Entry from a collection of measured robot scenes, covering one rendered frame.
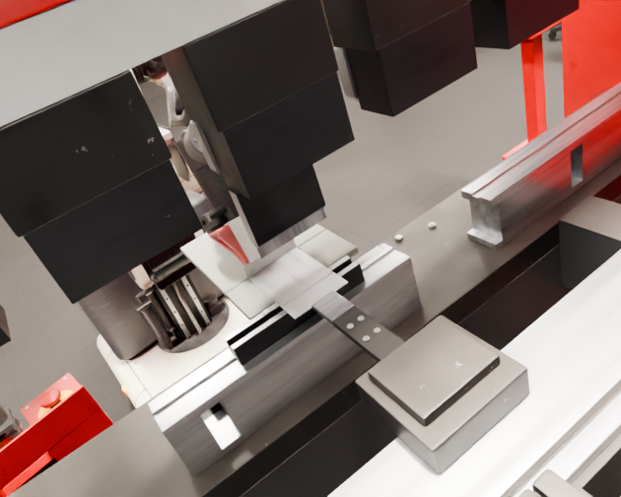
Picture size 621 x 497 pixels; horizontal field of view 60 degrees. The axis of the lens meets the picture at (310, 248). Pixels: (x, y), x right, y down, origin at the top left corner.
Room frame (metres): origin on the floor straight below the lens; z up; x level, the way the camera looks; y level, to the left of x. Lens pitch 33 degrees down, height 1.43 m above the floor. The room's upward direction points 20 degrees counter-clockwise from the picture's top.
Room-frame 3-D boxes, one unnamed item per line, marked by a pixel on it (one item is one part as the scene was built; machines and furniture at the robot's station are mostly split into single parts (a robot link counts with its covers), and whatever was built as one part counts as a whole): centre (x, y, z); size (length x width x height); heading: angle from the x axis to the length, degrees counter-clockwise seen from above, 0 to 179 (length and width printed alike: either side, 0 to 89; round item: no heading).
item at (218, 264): (0.70, 0.07, 1.00); 0.26 x 0.18 x 0.01; 23
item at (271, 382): (0.54, 0.06, 0.92); 0.39 x 0.06 x 0.10; 113
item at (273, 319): (0.55, 0.04, 0.99); 0.20 x 0.03 x 0.03; 113
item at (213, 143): (0.57, -0.01, 1.26); 0.15 x 0.09 x 0.17; 113
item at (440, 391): (0.41, -0.04, 1.01); 0.26 x 0.12 x 0.05; 23
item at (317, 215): (0.56, 0.01, 1.13); 0.10 x 0.02 x 0.10; 113
